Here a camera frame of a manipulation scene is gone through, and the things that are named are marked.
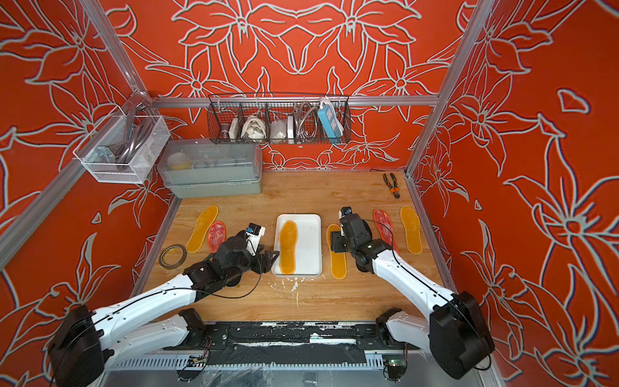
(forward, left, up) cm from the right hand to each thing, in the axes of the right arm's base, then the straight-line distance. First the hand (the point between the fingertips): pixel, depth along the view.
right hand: (333, 235), depth 85 cm
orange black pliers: (+31, -31, -9) cm, 45 cm away
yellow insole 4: (+10, -34, -10) cm, 37 cm away
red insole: (+5, +47, -9) cm, 48 cm away
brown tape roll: (-8, +58, -9) cm, 60 cm away
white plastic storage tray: (-1, +9, -9) cm, 12 cm away
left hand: (-7, +21, +2) cm, 22 cm away
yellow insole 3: (+12, +55, -10) cm, 57 cm away
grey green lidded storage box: (+28, +58, +7) cm, 64 cm away
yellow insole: (+4, +17, -10) cm, 20 cm away
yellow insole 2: (-4, -2, -11) cm, 12 cm away
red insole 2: (+9, -23, -10) cm, 27 cm away
